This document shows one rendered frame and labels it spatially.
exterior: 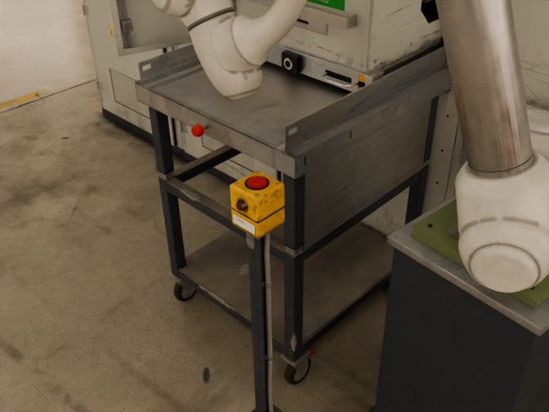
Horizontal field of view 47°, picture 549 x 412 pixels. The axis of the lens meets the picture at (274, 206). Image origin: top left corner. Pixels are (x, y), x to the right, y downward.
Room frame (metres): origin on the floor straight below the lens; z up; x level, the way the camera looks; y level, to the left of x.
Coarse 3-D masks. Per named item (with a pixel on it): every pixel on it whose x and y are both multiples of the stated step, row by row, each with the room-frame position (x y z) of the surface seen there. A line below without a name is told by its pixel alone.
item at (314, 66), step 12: (276, 48) 1.74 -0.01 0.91; (288, 48) 1.71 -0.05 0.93; (276, 60) 1.74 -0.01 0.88; (312, 60) 1.64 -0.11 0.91; (324, 60) 1.62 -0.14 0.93; (312, 72) 1.64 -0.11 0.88; (324, 72) 1.61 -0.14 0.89; (336, 72) 1.59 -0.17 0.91; (348, 72) 1.56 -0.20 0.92; (360, 72) 1.54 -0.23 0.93; (372, 72) 1.53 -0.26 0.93; (336, 84) 1.58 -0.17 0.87; (360, 84) 1.53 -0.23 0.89
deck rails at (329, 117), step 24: (192, 48) 1.78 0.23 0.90; (144, 72) 1.66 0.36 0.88; (168, 72) 1.72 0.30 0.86; (192, 72) 1.74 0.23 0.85; (408, 72) 1.61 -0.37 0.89; (432, 72) 1.70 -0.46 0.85; (360, 96) 1.46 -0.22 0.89; (384, 96) 1.53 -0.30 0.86; (312, 120) 1.33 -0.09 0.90; (336, 120) 1.39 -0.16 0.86; (288, 144) 1.27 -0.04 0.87
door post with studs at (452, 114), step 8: (448, 104) 1.72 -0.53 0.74; (448, 112) 1.72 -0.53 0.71; (456, 112) 1.70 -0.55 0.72; (448, 120) 1.72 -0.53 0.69; (456, 120) 1.70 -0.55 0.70; (448, 128) 1.72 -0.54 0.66; (448, 136) 1.71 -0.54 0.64; (448, 144) 1.71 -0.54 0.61; (440, 152) 1.72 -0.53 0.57; (448, 152) 1.71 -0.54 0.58; (440, 160) 1.72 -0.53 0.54; (448, 160) 1.70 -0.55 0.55; (440, 168) 1.72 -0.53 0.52; (448, 168) 1.70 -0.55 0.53; (440, 176) 1.71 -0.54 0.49; (440, 184) 1.71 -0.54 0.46; (440, 192) 1.71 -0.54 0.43; (440, 200) 1.70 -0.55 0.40
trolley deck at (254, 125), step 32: (160, 96) 1.59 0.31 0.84; (192, 96) 1.57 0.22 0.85; (224, 96) 1.57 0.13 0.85; (256, 96) 1.57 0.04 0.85; (288, 96) 1.56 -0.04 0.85; (320, 96) 1.56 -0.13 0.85; (416, 96) 1.59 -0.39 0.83; (224, 128) 1.41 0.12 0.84; (256, 128) 1.39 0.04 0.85; (352, 128) 1.39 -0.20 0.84; (288, 160) 1.25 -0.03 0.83; (320, 160) 1.30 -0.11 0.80
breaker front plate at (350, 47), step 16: (240, 0) 1.86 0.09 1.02; (352, 0) 1.57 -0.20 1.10; (368, 0) 1.54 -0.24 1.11; (256, 16) 1.81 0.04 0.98; (368, 16) 1.54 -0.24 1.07; (288, 32) 1.72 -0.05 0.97; (304, 32) 1.68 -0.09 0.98; (320, 32) 1.64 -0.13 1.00; (336, 32) 1.60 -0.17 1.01; (352, 32) 1.57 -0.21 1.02; (368, 32) 1.53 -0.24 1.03; (304, 48) 1.68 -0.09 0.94; (320, 48) 1.64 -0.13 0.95; (336, 48) 1.60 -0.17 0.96; (352, 48) 1.57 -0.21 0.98; (352, 64) 1.56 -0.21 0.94
